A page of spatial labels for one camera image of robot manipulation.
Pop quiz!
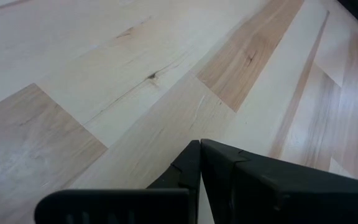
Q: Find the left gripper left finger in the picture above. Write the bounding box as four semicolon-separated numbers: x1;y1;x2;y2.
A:
34;139;202;224

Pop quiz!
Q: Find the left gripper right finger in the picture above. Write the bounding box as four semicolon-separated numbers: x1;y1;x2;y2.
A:
200;138;358;224

